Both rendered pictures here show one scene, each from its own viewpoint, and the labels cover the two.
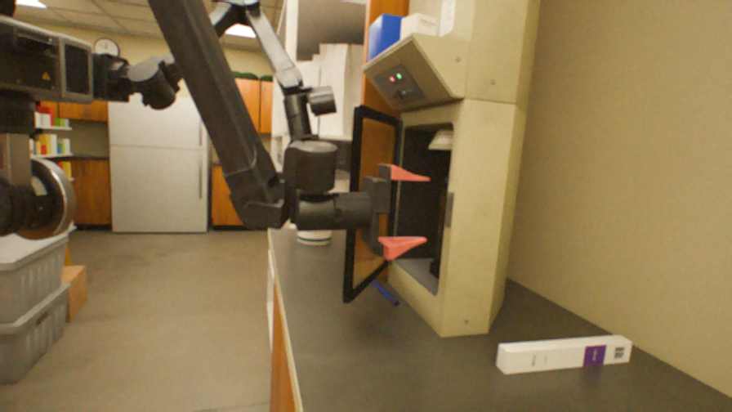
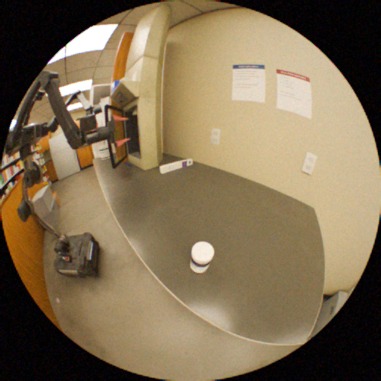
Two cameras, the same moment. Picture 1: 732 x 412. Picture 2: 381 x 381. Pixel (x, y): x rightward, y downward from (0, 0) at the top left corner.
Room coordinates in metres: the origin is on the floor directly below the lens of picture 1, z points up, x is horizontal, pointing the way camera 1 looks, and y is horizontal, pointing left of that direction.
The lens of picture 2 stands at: (0.00, -0.07, 1.21)
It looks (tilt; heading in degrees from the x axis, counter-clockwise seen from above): 32 degrees down; 327
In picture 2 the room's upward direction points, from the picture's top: 3 degrees clockwise
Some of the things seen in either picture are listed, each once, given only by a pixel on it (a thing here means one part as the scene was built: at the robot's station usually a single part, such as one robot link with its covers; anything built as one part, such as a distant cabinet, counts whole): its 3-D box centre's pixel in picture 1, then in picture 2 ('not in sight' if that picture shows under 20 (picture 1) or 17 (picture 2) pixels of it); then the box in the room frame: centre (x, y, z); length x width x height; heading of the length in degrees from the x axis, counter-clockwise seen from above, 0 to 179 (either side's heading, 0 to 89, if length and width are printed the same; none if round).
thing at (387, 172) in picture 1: (399, 187); (119, 123); (0.58, -0.05, 1.25); 0.09 x 0.07 x 0.07; 106
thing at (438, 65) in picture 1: (404, 79); (122, 96); (0.86, -0.07, 1.46); 0.32 x 0.12 x 0.10; 17
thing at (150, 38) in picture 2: not in sight; (153, 32); (0.91, -0.24, 2.18); 0.32 x 0.25 x 0.93; 17
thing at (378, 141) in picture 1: (373, 200); (116, 134); (0.87, -0.02, 1.19); 0.30 x 0.01 x 0.40; 161
